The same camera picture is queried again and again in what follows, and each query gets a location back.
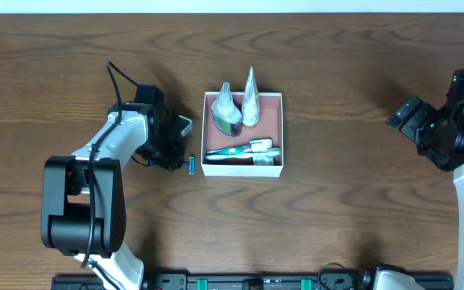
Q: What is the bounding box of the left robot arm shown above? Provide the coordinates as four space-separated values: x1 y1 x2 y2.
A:
41 85 192 289

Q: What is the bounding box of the white open cardboard box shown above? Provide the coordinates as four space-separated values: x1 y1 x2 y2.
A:
201 92 284 178

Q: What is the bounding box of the blue disposable razor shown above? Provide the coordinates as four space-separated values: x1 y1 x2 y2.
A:
182 155 196 175

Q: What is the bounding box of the green white toothbrush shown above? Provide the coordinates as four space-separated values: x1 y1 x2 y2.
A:
205 148 281 161

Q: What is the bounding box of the red teal toothpaste tube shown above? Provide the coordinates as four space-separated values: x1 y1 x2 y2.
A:
207 139 273 155

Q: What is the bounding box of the white cream tube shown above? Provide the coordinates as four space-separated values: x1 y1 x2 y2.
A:
242 67 260 127

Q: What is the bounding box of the clear spray bottle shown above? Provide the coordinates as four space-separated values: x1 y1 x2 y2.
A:
211 82 242 137

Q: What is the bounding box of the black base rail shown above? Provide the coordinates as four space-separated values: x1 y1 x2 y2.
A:
51 273 454 290

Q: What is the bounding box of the green soap packet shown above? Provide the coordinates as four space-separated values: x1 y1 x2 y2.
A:
252 155 275 166

